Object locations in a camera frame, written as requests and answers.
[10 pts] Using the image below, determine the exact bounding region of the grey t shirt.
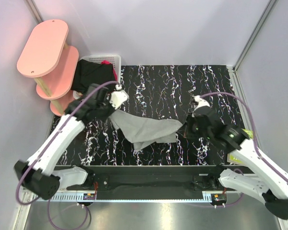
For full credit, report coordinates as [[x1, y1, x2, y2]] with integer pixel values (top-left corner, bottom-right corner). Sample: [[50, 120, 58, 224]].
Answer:
[[109, 110, 182, 151]]

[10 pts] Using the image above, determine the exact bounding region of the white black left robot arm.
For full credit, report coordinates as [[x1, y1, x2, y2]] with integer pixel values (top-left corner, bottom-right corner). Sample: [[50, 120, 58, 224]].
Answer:
[[14, 81, 129, 205]]

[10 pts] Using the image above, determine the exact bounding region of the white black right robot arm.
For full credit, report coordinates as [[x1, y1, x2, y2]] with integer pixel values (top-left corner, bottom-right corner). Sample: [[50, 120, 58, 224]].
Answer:
[[185, 106, 288, 220]]

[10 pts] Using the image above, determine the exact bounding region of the black t shirt in basket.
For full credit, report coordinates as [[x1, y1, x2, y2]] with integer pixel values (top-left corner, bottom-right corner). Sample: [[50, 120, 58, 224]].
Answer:
[[71, 59, 114, 94]]

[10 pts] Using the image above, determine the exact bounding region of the green picture book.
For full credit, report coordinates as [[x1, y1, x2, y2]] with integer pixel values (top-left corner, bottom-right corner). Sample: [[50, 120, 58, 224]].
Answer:
[[227, 128, 255, 165]]

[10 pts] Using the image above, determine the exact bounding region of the white perforated plastic basket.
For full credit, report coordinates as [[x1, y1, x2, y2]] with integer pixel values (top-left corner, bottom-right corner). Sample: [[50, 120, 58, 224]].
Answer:
[[72, 55, 122, 100]]

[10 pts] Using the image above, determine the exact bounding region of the pink three tier shelf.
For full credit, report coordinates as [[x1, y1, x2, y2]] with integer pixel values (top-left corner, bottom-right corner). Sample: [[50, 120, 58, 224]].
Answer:
[[17, 19, 79, 116]]

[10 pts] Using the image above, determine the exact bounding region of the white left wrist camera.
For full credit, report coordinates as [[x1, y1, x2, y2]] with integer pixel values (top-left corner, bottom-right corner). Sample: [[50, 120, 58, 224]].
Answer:
[[109, 83, 129, 110]]

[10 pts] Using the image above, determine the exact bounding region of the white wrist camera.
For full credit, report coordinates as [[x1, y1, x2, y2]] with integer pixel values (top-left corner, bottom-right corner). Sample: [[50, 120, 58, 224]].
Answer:
[[109, 83, 129, 110], [193, 95, 210, 113]]

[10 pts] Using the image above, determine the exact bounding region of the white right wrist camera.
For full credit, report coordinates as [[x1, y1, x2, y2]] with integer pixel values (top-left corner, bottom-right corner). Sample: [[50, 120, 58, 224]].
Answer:
[[193, 95, 210, 113]]

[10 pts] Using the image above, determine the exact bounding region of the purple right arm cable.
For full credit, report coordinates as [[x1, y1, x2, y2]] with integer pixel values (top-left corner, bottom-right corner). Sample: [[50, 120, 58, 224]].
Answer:
[[191, 92, 288, 208]]

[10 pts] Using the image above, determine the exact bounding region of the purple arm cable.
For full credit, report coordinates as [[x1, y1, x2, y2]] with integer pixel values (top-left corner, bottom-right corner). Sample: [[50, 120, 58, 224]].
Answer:
[[191, 92, 288, 208], [15, 81, 122, 229]]

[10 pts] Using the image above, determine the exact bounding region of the aluminium frame rail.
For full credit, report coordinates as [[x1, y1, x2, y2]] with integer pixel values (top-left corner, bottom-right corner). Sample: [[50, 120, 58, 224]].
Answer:
[[13, 174, 288, 230]]

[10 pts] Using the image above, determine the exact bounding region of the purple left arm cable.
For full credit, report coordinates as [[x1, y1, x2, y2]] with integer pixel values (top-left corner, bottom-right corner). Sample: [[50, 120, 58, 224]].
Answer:
[[15, 81, 122, 229]]

